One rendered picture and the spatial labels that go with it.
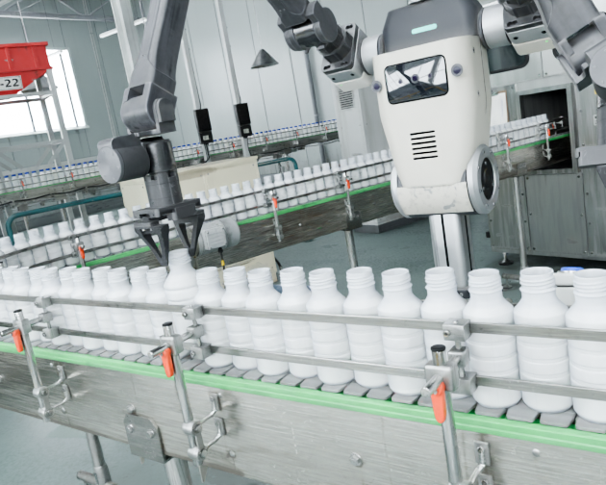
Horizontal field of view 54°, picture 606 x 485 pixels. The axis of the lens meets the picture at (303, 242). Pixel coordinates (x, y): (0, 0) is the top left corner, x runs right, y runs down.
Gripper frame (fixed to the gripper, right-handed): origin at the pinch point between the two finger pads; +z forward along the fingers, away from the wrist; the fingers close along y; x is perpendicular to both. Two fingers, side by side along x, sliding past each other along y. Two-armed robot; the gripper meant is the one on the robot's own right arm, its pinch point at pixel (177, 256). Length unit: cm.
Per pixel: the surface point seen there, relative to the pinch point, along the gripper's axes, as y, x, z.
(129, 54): -699, -829, -205
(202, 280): 1.7, 6.7, 3.7
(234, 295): 1.4, 13.0, 6.3
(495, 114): -390, -69, -4
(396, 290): 1.8, 42.4, 4.4
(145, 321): 1.8, -10.3, 11.9
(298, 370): 2.2, 24.1, 17.5
